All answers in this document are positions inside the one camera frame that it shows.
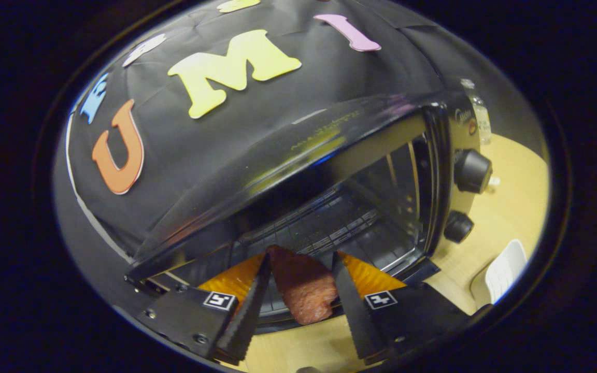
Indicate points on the brown meat slice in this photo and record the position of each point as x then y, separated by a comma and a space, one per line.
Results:
303, 287

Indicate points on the small clear bottle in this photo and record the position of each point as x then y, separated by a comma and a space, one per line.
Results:
480, 116

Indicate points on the white rectangular tray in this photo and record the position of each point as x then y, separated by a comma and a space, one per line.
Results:
506, 272

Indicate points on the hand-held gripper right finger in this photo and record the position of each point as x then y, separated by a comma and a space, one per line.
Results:
353, 311

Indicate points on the black toaster oven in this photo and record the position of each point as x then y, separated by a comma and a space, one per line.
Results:
303, 150

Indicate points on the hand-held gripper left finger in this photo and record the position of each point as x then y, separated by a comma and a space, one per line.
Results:
249, 316

